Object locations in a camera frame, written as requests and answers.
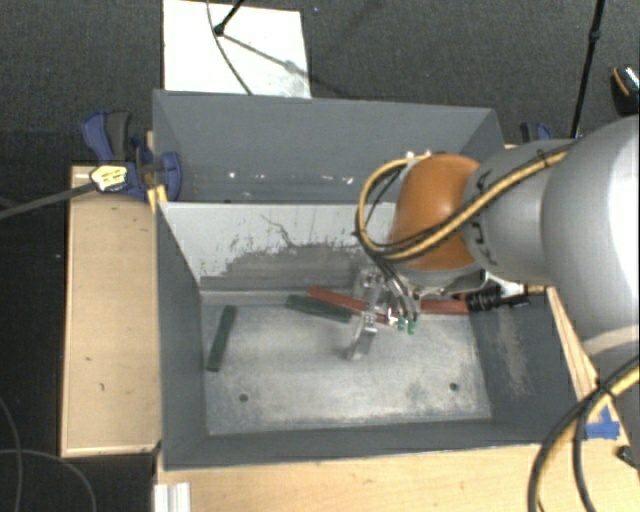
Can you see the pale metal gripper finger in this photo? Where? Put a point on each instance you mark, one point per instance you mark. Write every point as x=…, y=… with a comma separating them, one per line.
x=367, y=344
x=354, y=341

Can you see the red-brown flat block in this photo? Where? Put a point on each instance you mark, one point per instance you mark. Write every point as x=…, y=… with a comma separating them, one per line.
x=445, y=305
x=336, y=298

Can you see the dark green flat block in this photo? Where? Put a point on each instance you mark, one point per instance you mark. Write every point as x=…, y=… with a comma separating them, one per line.
x=222, y=338
x=316, y=306

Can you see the grey metal bin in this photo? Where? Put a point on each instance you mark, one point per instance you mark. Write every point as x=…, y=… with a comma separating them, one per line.
x=320, y=380

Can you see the pale wood flat board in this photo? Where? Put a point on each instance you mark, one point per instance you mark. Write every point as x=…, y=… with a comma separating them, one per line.
x=110, y=325

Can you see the black cylinder on white bracket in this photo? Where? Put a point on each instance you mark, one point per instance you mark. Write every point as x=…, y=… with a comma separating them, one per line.
x=487, y=300

